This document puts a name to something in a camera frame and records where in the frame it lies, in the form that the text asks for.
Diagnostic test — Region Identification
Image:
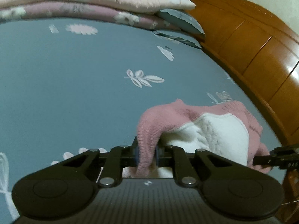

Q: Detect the pink and white knit sweater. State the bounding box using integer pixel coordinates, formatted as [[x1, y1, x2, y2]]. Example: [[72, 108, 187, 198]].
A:
[[123, 99, 272, 178]]

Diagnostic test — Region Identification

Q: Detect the blue floral bed sheet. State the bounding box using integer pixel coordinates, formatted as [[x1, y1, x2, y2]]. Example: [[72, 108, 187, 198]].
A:
[[1, 18, 280, 223]]

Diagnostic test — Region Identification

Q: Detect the wooden headboard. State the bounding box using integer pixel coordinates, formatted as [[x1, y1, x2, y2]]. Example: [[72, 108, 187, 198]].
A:
[[185, 0, 299, 145]]

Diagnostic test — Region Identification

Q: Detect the blue lower pillow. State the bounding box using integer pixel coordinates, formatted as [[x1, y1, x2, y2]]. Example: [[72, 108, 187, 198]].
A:
[[153, 29, 202, 49]]

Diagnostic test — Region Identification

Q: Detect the blue pillow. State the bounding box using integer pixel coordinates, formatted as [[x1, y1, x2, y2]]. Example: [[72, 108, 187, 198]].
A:
[[156, 9, 205, 38], [153, 29, 202, 49]]

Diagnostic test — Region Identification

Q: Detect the blue upper pillow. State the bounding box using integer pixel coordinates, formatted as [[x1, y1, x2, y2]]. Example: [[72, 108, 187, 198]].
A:
[[156, 9, 205, 38]]

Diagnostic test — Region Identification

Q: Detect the mauve floral folded quilt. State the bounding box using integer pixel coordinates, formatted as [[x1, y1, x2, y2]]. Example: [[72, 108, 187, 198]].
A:
[[1, 1, 180, 31]]

